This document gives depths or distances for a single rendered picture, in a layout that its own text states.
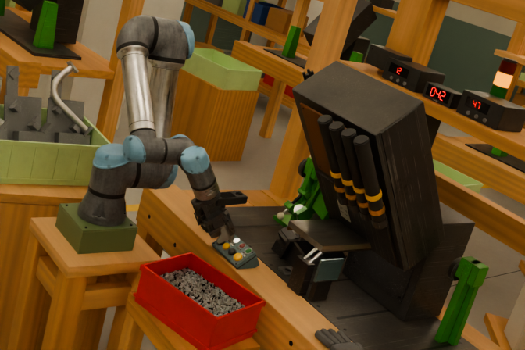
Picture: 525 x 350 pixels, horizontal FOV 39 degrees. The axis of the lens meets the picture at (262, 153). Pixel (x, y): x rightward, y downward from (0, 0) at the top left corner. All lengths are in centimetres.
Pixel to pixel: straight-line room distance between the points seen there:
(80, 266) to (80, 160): 74
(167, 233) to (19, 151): 62
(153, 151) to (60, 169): 86
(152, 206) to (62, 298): 60
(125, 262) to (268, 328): 49
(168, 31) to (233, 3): 657
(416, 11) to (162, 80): 92
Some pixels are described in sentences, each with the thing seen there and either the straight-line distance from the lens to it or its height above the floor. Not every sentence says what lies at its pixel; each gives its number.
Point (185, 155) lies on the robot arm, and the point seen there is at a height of 127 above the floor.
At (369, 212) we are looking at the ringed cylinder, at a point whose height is 129.
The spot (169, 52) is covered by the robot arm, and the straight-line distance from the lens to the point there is 229.
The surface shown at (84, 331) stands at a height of 43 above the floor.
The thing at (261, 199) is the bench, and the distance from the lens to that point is 301.
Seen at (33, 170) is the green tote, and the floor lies 85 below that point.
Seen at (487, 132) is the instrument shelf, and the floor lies 153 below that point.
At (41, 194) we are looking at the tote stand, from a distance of 281.
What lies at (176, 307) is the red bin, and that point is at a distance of 211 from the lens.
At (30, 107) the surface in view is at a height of 100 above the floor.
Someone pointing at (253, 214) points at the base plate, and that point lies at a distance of 278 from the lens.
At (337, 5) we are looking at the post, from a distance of 291.
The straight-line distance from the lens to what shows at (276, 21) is 831.
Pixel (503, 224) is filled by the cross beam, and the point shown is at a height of 124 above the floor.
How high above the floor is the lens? 192
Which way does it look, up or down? 17 degrees down
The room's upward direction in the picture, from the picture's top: 16 degrees clockwise
